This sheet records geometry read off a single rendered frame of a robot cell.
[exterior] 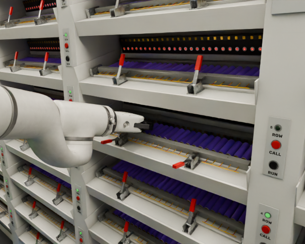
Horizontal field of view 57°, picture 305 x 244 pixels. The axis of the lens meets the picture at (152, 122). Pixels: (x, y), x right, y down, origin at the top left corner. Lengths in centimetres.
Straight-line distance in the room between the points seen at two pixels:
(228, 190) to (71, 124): 39
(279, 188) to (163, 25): 45
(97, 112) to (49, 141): 17
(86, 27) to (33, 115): 49
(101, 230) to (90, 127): 56
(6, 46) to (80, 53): 70
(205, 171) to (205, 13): 37
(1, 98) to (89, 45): 59
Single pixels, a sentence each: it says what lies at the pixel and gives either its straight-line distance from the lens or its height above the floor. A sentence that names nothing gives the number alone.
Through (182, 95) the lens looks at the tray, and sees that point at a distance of 68.
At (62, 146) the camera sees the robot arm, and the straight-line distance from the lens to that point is 60.
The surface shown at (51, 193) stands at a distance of 146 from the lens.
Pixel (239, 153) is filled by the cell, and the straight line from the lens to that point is 74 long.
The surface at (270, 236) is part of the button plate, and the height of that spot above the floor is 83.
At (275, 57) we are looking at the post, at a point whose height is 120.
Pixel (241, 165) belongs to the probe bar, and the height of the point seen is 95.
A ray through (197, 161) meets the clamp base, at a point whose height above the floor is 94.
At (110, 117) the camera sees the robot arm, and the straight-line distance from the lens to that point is 73.
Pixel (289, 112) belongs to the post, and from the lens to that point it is 58.
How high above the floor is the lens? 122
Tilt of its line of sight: 15 degrees down
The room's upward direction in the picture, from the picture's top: straight up
